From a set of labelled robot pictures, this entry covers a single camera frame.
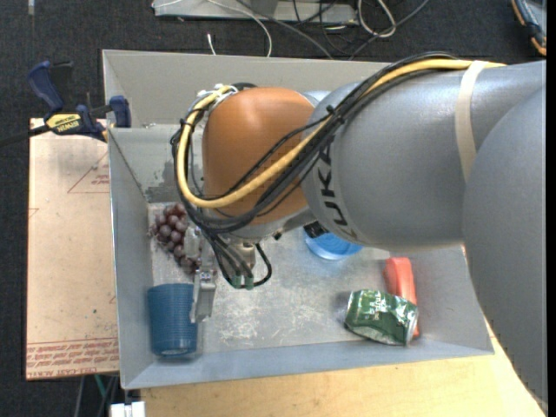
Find purple toy grape bunch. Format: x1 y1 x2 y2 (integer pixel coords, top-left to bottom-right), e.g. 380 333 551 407
149 202 203 276

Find brown cardboard board red print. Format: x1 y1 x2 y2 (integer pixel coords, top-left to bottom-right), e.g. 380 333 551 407
24 117 121 382

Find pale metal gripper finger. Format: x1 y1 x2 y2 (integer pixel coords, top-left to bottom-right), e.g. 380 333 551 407
189 268 217 325
183 227 204 261

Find blue ribbed cup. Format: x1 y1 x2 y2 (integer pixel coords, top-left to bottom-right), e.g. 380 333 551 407
146 282 203 359

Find crumpled green packet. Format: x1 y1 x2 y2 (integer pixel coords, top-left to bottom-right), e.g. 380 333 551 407
343 288 420 348

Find grey metal bin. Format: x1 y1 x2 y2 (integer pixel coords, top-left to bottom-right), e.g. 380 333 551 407
102 49 497 391

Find light blue round bowl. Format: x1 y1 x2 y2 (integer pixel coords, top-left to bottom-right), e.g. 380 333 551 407
303 228 365 261

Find orange-red toy carrot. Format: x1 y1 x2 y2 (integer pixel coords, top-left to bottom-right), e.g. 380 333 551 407
382 256 421 339

